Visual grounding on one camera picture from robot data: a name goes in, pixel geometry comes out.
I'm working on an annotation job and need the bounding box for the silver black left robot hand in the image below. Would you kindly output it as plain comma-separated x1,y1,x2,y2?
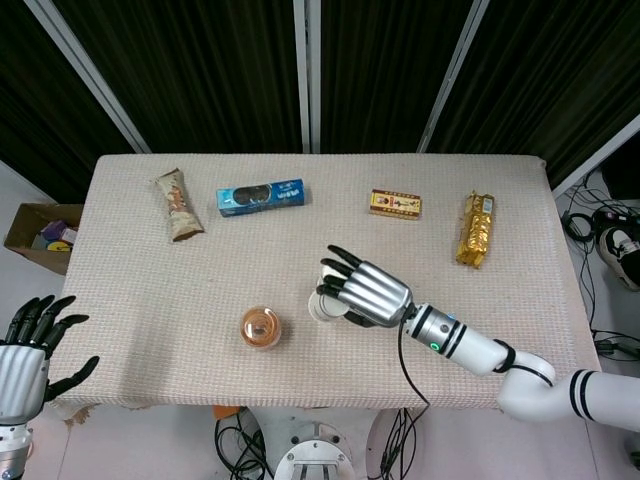
0,294,100,427

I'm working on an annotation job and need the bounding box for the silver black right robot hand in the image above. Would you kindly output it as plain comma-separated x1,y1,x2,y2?
316,243,415,331

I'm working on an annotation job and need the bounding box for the white paper cup blue print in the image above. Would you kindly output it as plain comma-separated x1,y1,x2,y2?
307,288,350,322

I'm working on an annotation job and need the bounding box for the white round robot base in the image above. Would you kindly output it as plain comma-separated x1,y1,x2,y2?
273,419,354,480

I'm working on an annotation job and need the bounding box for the yellow red small box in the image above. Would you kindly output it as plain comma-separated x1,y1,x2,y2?
369,188,426,222

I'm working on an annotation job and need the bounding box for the gold foil snack package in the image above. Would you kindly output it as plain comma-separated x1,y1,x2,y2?
454,189,498,270

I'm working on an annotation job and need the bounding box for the beige waffle tablecloth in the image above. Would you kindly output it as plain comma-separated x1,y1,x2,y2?
47,153,601,414

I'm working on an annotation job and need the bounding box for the purple packet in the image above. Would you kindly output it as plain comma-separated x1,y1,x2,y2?
42,219,79,244

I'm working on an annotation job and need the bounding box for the brown cardboard box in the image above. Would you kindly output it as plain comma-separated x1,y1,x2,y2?
3,202,85,276

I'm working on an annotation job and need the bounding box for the blue cookie box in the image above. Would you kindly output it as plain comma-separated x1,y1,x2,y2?
215,178,310,218

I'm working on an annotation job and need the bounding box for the brown snack wrapper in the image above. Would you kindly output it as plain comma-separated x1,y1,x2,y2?
149,168,207,244

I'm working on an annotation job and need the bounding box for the black ribbed partition panel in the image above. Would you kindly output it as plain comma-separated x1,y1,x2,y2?
429,0,640,186
0,0,144,204
319,0,474,154
52,0,306,155

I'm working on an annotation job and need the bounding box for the white black sneaker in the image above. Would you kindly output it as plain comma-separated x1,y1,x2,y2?
598,224,640,292

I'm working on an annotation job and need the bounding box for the black robot hand cable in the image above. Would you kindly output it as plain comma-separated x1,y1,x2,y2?
397,319,432,414

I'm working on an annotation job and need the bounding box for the black cable bundle under table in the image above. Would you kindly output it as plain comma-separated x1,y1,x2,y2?
379,407,432,480
214,407,274,480

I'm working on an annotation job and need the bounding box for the black floor cable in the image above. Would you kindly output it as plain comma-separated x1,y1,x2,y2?
562,172,640,251
579,249,640,361

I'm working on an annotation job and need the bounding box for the white partition frame post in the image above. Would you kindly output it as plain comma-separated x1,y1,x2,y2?
292,0,322,155
549,113,640,197
416,0,496,154
24,0,152,155

